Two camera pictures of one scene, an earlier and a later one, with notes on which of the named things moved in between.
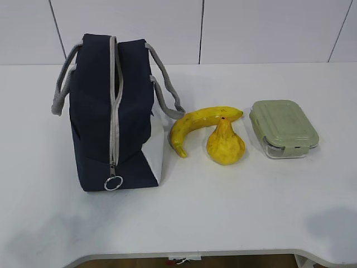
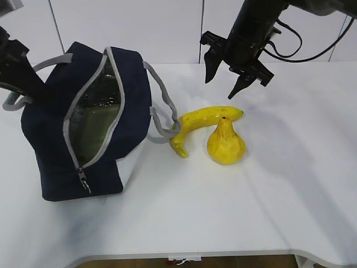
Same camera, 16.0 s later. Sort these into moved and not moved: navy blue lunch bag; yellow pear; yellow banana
Moved: navy blue lunch bag
Not moved: yellow pear; yellow banana
